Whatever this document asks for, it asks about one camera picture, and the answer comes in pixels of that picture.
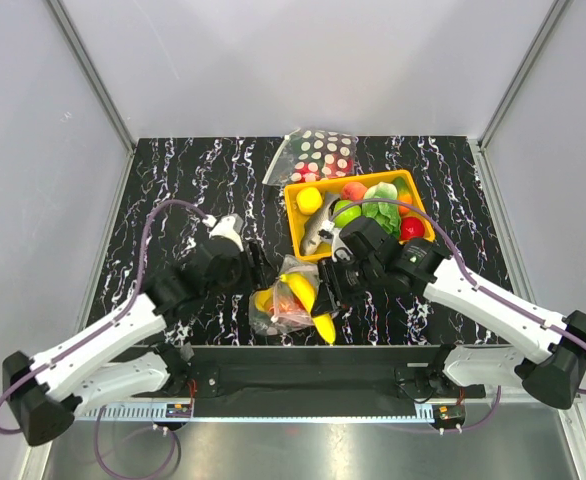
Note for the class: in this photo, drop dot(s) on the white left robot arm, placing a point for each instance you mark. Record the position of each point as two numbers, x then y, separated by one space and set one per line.
47 391

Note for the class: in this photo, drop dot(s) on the polka dot zip bag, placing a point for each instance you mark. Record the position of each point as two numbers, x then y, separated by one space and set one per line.
308 155

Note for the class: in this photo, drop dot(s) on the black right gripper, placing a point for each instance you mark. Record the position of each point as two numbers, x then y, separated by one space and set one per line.
333 297

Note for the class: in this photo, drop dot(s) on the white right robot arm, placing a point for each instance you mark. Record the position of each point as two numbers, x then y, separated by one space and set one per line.
544 351

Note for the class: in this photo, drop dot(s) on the clear zip top bag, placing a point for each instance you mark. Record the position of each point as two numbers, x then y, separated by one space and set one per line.
260 322

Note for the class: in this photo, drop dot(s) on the small fake carrot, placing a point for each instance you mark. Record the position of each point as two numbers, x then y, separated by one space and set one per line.
404 193

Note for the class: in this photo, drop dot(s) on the green fake apple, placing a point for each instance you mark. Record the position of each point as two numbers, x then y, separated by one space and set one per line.
350 212

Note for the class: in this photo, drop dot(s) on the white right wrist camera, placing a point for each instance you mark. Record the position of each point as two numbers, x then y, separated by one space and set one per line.
330 235

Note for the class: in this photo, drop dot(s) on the yellow fake pear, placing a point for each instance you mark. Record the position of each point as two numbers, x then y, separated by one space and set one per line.
263 300

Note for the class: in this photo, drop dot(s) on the green fake cabbage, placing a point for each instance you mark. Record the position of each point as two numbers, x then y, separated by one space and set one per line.
375 205

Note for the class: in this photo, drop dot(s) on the yellow fake lemon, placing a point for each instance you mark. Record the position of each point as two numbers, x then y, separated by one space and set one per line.
309 200

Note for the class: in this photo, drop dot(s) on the yellow plastic bin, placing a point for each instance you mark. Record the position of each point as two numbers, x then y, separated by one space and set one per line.
297 221

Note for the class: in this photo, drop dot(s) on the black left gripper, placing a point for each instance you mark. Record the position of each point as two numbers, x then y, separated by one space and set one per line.
263 274

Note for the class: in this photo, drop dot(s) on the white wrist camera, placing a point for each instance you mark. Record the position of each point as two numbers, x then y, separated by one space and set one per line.
330 235
229 227

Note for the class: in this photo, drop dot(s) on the yellow fake banana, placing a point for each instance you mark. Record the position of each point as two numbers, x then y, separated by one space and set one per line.
307 294

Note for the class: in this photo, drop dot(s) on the grey fake fish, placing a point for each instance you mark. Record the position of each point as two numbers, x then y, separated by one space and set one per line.
312 238

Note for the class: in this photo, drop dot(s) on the red fake tomato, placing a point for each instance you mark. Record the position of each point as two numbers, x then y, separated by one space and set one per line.
411 227

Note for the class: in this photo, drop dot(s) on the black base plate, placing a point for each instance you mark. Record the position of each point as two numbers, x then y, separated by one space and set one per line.
338 380

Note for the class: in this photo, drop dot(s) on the fake peach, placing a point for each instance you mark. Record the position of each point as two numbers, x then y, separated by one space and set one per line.
353 191

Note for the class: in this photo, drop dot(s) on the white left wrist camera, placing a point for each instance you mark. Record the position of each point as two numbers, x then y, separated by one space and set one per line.
229 227

